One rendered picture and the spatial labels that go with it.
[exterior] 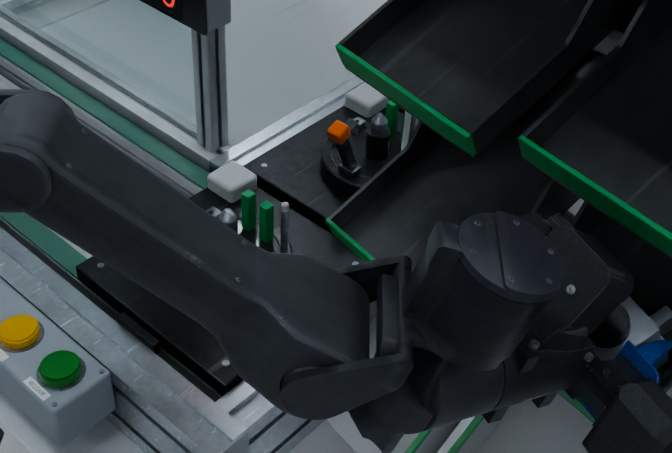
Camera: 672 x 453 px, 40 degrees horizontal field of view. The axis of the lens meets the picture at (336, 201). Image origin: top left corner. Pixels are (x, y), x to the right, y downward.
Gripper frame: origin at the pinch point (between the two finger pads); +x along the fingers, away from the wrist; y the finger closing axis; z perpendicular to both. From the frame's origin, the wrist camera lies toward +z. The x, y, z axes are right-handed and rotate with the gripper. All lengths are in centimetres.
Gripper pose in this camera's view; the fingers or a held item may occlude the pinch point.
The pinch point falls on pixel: (610, 328)
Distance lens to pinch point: 63.7
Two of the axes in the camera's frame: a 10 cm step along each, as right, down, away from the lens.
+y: -4.8, -6.3, 6.1
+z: 2.9, -7.7, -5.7
